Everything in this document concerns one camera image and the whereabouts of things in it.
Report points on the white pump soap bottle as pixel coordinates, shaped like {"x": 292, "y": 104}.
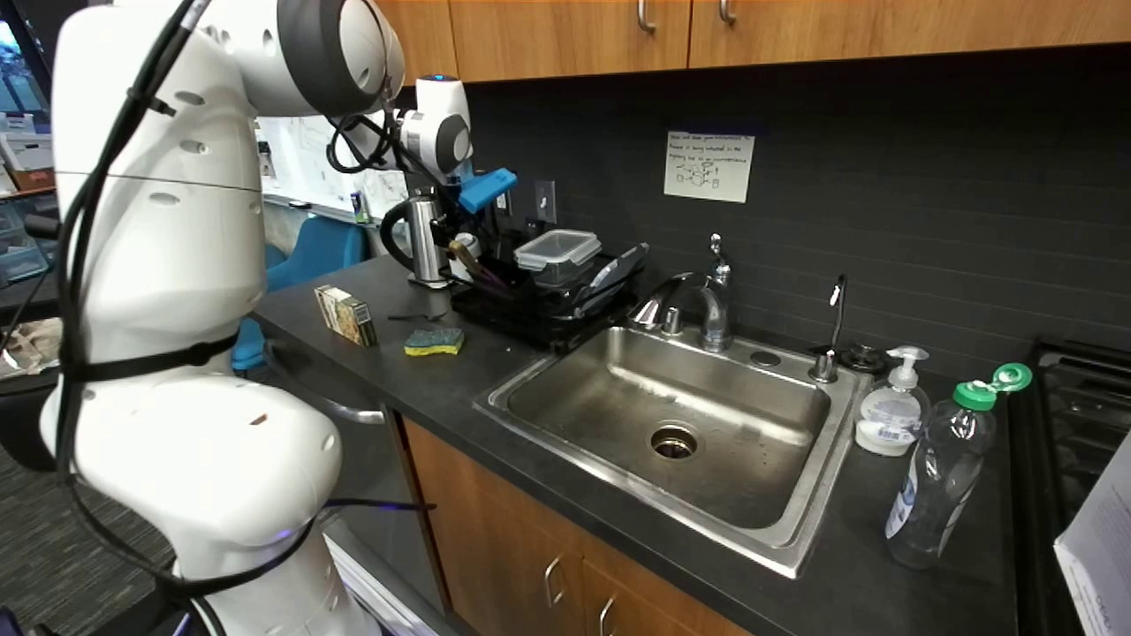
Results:
{"x": 890, "y": 410}

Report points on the white light switch plate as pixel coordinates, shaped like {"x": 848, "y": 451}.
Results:
{"x": 544, "y": 198}

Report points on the yellow green sponge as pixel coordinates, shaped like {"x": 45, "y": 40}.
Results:
{"x": 432, "y": 339}

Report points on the small chrome side tap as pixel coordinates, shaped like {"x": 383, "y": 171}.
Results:
{"x": 833, "y": 331}

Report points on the wooden upper cabinets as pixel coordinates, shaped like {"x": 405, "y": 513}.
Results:
{"x": 885, "y": 29}

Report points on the stainless dishwasher front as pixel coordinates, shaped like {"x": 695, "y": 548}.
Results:
{"x": 355, "y": 461}

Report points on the wooden lower cabinets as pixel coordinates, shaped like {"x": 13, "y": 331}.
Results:
{"x": 508, "y": 553}

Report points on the whiteboard with photos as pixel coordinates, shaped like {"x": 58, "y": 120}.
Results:
{"x": 318, "y": 153}

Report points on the chrome kitchen faucet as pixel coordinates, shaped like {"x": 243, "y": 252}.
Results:
{"x": 715, "y": 301}

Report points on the clear dish soap bottle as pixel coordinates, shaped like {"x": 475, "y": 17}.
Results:
{"x": 939, "y": 481}

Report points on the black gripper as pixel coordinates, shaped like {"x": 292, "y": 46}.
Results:
{"x": 469, "y": 216}

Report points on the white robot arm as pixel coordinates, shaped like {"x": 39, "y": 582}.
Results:
{"x": 163, "y": 235}

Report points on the stainless steel sink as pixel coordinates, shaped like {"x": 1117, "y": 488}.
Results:
{"x": 674, "y": 437}

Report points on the black bottle blue band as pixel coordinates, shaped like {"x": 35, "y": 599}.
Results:
{"x": 496, "y": 252}

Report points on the black gas stove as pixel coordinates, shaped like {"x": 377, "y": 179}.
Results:
{"x": 1078, "y": 401}

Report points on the white paper wall notice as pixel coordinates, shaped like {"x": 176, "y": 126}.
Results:
{"x": 707, "y": 164}

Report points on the green bottle cap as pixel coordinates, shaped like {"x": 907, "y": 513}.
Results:
{"x": 1013, "y": 376}

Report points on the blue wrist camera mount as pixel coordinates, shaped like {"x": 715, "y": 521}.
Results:
{"x": 484, "y": 190}

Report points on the black round sink stopper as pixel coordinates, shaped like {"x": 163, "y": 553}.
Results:
{"x": 867, "y": 355}

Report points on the clear plastic food container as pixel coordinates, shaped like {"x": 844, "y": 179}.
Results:
{"x": 555, "y": 248}

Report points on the steel electric kettle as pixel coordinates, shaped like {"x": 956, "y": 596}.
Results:
{"x": 425, "y": 243}

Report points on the blue chair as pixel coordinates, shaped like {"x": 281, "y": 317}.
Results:
{"x": 312, "y": 248}

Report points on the wooden cabinets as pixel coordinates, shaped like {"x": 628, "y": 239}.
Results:
{"x": 508, "y": 553}
{"x": 885, "y": 29}

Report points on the cardboard box white sheet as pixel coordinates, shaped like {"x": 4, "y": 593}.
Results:
{"x": 1100, "y": 553}

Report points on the grey plastic lid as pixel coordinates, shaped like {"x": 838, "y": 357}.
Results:
{"x": 619, "y": 268}

